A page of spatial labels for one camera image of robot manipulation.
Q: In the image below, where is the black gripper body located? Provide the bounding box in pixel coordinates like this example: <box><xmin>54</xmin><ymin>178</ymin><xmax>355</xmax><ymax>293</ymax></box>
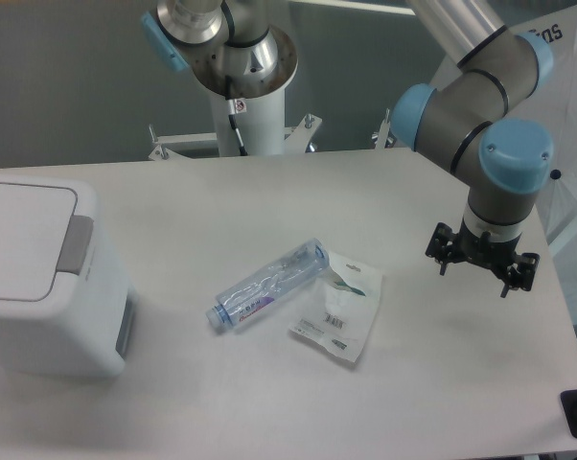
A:
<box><xmin>452</xmin><ymin>222</ymin><xmax>520</xmax><ymax>274</ymax></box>

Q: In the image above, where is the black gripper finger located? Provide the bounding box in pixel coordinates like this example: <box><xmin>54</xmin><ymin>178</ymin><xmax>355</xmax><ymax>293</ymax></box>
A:
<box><xmin>426</xmin><ymin>222</ymin><xmax>461</xmax><ymax>275</ymax></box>
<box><xmin>497</xmin><ymin>252</ymin><xmax>540</xmax><ymax>298</ymax></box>

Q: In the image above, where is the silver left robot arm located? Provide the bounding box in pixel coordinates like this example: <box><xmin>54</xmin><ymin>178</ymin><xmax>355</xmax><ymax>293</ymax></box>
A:
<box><xmin>141</xmin><ymin>1</ymin><xmax>553</xmax><ymax>291</ymax></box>

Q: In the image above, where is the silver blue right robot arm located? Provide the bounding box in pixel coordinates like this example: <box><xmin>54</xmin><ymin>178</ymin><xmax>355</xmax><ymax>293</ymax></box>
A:
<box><xmin>391</xmin><ymin>1</ymin><xmax>554</xmax><ymax>289</ymax></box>

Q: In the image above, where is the white trash can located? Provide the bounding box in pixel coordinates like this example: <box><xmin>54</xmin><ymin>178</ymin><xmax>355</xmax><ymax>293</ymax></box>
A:
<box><xmin>0</xmin><ymin>173</ymin><xmax>135</xmax><ymax>378</ymax></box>

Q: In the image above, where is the white trash can lid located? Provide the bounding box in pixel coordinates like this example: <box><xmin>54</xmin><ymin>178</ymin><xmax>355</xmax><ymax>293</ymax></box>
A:
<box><xmin>0</xmin><ymin>177</ymin><xmax>98</xmax><ymax>302</ymax></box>

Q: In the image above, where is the white plastic packaging bag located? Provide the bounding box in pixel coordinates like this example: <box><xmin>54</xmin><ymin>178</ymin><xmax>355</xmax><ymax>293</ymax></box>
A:
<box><xmin>288</xmin><ymin>252</ymin><xmax>383</xmax><ymax>367</ymax></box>

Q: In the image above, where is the clear plastic water bottle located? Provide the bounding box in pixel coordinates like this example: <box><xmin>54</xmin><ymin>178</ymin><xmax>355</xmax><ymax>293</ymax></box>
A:
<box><xmin>205</xmin><ymin>239</ymin><xmax>330</xmax><ymax>332</ymax></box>

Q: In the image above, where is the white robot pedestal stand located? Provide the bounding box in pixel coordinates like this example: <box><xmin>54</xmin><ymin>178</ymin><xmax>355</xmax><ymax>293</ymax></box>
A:
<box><xmin>149</xmin><ymin>83</ymin><xmax>323</xmax><ymax>161</ymax></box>

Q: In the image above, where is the black cable on pedestal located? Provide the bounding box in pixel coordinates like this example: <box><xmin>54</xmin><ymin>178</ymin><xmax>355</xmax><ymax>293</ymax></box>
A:
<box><xmin>223</xmin><ymin>75</ymin><xmax>249</xmax><ymax>157</ymax></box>

